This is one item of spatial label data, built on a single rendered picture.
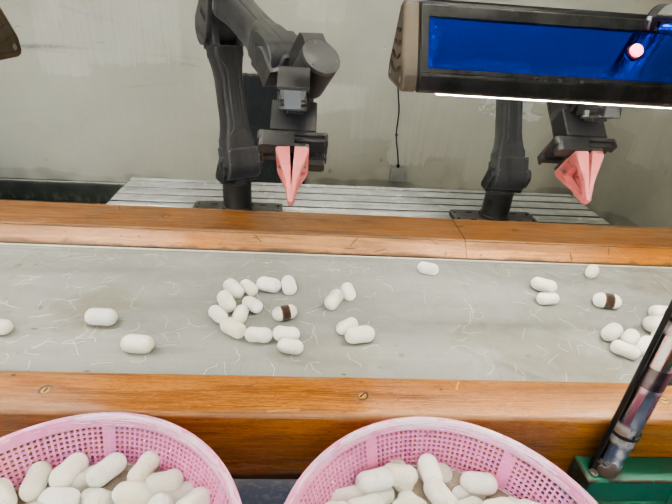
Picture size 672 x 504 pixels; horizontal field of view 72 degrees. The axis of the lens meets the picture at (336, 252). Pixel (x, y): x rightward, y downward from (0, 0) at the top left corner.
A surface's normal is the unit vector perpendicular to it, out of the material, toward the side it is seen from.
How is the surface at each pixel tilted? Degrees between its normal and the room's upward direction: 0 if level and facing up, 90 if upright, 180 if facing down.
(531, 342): 0
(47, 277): 0
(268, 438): 90
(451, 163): 91
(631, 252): 45
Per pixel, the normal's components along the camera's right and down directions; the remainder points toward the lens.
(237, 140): 0.54, 0.22
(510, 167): 0.04, -0.05
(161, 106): 0.07, 0.48
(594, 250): 0.07, -0.28
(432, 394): 0.07, -0.88
